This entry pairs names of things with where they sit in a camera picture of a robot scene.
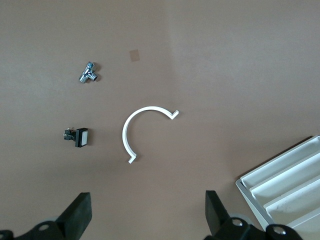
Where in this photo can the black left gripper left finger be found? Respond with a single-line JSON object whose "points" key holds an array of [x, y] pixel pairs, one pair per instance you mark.
{"points": [[75, 217]]}

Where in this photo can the white semicircular plastic bracket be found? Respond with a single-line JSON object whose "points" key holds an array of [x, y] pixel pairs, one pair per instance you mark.
{"points": [[124, 132]]}

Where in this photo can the small blue potentiometer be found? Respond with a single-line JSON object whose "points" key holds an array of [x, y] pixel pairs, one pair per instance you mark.
{"points": [[87, 73]]}

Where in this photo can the black square switch white face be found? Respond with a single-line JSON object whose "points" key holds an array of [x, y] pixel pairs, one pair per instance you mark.
{"points": [[81, 137]]}

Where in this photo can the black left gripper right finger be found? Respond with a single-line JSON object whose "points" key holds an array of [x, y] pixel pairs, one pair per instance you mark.
{"points": [[217, 220]]}

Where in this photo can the white cabinet drawer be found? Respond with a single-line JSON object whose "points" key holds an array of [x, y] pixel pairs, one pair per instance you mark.
{"points": [[275, 170], [287, 185], [295, 202], [310, 222]]}

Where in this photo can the white drawer cabinet housing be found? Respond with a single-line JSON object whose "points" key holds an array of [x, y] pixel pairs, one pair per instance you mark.
{"points": [[256, 205]]}

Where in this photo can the brown tape patch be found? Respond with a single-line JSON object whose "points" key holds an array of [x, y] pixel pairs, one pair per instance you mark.
{"points": [[134, 55]]}

